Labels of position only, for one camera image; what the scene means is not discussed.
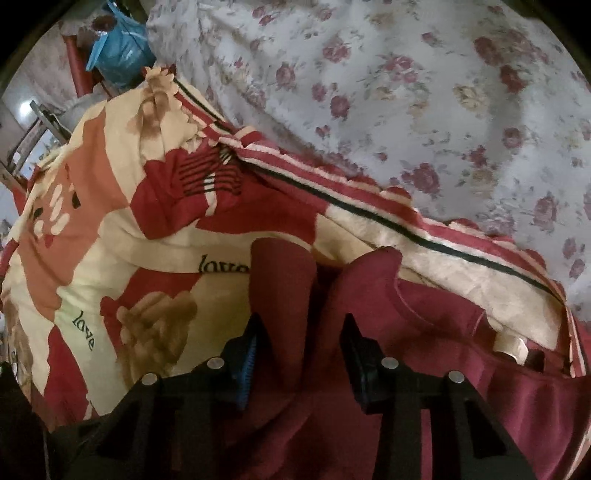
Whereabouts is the maroon shirt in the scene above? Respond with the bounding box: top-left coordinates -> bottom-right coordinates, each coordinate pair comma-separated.
216,237 -> 591,480

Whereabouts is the white floral quilt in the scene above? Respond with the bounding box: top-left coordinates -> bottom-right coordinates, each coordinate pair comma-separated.
147,0 -> 591,315

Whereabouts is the blue plastic bag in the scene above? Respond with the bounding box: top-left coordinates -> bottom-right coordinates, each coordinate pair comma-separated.
85,1 -> 156,85

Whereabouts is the metal folding rack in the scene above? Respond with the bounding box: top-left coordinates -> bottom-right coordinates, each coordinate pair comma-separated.
0,98 -> 72,185

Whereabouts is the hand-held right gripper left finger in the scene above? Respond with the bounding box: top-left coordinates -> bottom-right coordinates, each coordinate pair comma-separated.
58,315 -> 267,480

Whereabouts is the printed red cream blanket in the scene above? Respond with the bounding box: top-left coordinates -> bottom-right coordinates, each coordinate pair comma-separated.
0,66 -> 591,480

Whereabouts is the clear plastic bag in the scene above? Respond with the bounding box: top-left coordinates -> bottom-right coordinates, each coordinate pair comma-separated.
76,15 -> 114,49

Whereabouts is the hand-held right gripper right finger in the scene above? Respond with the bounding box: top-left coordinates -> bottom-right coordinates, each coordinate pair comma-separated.
339,314 -> 528,480

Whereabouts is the pale floral sheet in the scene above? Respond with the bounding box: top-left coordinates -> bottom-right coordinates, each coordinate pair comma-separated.
11,21 -> 81,112

